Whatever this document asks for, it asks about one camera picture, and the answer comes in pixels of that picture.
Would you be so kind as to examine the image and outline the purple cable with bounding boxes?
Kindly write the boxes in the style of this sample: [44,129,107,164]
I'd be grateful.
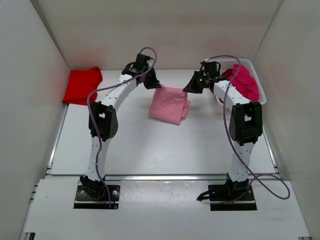
[86,46,158,210]
[203,54,292,206]

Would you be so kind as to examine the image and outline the aluminium rail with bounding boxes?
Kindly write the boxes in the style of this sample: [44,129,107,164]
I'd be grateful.
[44,173,275,181]

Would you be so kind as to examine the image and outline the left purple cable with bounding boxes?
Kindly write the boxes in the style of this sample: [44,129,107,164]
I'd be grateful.
[86,46,158,210]

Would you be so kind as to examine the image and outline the white plastic basket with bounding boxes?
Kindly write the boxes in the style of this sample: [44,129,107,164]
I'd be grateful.
[213,58,267,110]

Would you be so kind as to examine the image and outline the magenta t shirt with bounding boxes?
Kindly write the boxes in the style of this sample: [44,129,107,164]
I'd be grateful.
[231,65,260,102]

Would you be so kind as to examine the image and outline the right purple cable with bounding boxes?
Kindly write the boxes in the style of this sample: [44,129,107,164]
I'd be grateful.
[203,54,292,206]

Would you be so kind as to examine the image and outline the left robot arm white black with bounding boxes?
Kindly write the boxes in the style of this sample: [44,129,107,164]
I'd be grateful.
[80,52,161,201]

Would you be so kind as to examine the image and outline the dark red t shirt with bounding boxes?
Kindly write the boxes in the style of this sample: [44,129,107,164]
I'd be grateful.
[221,69,234,80]

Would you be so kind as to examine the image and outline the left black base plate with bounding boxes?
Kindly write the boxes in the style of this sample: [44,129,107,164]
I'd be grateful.
[73,184,121,210]

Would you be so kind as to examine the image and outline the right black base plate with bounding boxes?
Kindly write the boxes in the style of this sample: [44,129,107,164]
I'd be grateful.
[196,184,258,211]

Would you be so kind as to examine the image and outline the light pink polo shirt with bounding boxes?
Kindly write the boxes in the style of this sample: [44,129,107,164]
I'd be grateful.
[148,85,191,126]

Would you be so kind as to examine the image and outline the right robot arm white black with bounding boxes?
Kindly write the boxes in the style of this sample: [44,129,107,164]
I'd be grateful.
[183,60,263,201]

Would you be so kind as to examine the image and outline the folded red t shirt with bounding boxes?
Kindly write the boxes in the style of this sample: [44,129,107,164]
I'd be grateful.
[62,67,103,106]

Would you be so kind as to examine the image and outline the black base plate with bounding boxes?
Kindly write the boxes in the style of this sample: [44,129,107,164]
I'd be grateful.
[196,184,258,211]
[73,184,121,210]

